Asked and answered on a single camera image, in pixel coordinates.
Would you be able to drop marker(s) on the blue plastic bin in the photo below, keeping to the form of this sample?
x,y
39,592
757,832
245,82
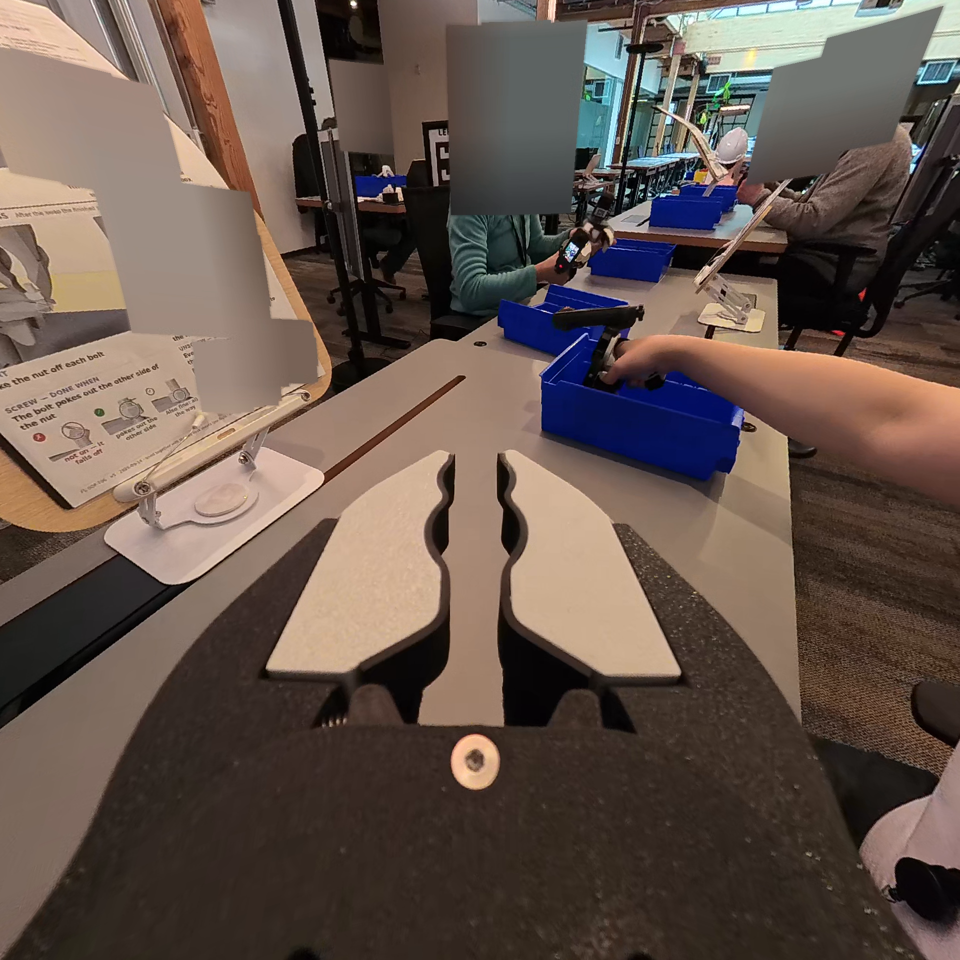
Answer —
x,y
645,420
630,263
548,323
378,185
690,210

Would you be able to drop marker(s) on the black white marker sign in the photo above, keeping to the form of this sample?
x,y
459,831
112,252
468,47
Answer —
x,y
437,153

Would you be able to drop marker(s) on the instruction poster board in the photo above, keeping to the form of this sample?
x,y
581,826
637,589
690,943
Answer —
x,y
743,233
90,405

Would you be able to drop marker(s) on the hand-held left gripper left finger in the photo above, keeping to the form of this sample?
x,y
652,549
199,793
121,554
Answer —
x,y
360,600

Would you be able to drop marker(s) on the black phone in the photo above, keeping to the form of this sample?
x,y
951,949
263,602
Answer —
x,y
60,630

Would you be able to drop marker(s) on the person's right hand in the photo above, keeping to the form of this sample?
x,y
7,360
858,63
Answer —
x,y
638,360

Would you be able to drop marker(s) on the person's right forearm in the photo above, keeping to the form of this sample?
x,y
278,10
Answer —
x,y
810,405

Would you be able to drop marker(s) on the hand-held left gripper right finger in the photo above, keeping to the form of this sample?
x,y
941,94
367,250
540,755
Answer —
x,y
593,600

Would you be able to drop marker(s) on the black office chair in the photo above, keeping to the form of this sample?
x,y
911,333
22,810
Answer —
x,y
428,255
885,270

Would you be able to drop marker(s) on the black desk chair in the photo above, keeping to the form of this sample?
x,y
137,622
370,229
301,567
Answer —
x,y
939,710

